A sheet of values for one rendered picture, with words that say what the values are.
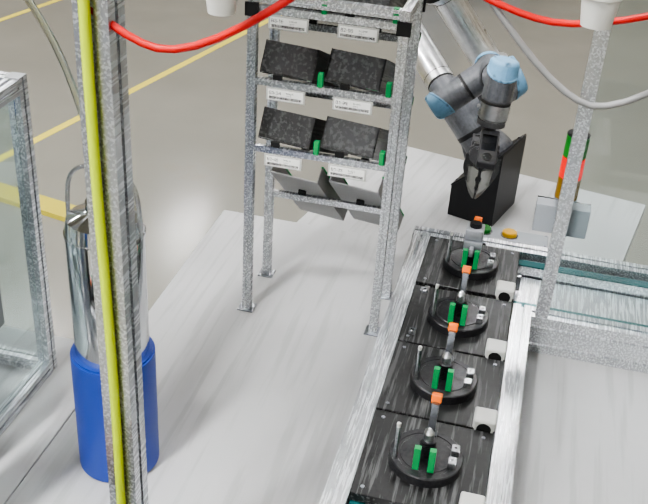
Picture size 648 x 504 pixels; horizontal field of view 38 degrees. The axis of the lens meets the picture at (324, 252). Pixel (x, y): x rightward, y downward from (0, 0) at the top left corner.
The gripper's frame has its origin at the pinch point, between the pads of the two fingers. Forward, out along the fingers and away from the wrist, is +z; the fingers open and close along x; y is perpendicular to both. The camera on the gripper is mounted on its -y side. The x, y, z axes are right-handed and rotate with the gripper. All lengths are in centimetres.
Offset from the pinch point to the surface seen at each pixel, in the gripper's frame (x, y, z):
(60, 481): 70, -95, 37
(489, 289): -7.7, -20.3, 15.4
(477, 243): -2.7, -14.0, 6.8
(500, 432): -12, -71, 20
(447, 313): 1.7, -36.8, 15.2
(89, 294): 65, -95, -7
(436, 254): 6.4, -7.1, 15.4
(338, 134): 34.4, -25.8, -18.5
